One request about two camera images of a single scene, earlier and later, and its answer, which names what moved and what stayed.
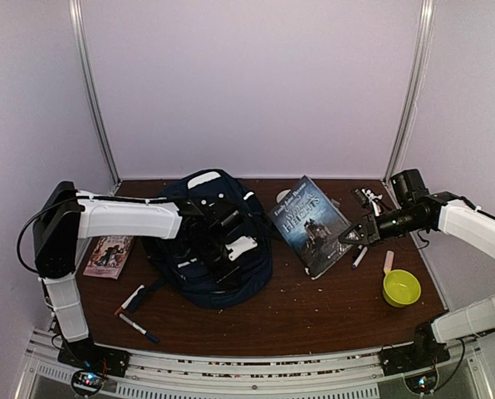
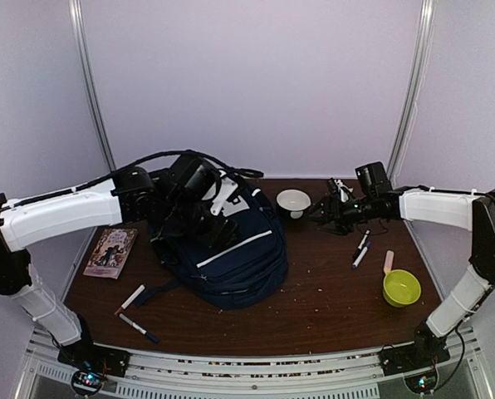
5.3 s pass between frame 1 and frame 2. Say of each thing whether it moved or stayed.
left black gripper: moved
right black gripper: moved
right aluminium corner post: stayed
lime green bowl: stayed
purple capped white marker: stayed
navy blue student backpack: moved
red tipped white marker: stayed
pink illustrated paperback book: stayed
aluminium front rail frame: stayed
